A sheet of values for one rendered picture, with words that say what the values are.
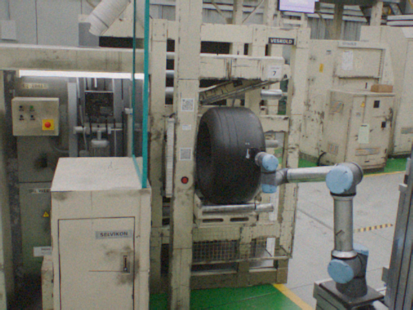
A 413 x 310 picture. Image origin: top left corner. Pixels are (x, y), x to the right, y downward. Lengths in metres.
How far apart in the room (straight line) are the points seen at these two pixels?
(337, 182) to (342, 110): 5.25
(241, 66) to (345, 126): 4.42
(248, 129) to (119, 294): 1.17
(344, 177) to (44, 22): 10.14
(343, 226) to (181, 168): 1.05
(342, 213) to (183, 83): 1.15
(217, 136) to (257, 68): 0.64
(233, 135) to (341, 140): 4.85
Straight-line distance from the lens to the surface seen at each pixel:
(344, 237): 2.24
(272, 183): 2.37
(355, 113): 7.35
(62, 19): 11.78
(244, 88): 3.23
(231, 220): 2.93
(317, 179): 2.38
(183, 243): 2.98
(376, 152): 7.81
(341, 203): 2.20
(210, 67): 3.02
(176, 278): 3.07
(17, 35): 11.65
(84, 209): 1.99
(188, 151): 2.79
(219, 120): 2.72
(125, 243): 2.04
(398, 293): 2.49
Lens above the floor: 1.86
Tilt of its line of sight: 13 degrees down
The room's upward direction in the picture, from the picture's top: 3 degrees clockwise
